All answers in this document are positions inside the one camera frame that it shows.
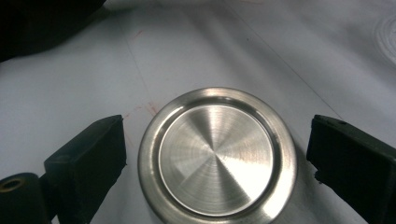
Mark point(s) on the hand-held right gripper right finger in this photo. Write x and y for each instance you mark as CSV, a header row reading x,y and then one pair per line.
x,y
355,155

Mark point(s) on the clear glass jar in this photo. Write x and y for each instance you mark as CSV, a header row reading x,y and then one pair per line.
x,y
387,39

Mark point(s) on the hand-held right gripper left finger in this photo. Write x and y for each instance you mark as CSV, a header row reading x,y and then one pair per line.
x,y
90,165

